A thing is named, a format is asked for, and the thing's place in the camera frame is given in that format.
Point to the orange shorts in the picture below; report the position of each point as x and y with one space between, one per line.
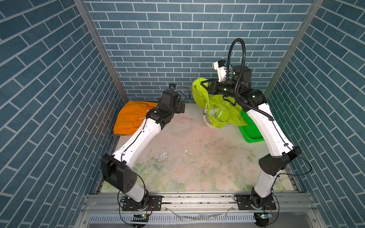
131 116

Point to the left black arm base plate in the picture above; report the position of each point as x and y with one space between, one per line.
152 203

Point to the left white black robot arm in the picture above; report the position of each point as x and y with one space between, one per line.
117 168

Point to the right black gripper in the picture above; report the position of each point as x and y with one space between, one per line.
215 84

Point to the right aluminium corner post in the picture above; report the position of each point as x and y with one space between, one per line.
312 11

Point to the aluminium front rail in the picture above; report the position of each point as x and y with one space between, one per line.
230 202

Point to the light green garment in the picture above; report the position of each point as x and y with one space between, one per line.
219 111

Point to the left aluminium corner post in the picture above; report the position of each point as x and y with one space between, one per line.
84 12

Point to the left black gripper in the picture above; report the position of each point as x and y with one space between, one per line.
179 107

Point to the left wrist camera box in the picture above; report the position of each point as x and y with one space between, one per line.
168 99

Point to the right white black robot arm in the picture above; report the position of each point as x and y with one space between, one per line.
281 150

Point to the green perforated plastic basket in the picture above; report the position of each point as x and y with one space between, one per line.
250 132

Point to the aluminium corner post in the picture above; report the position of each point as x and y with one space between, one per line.
84 12
312 11

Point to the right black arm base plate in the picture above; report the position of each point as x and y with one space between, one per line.
254 202

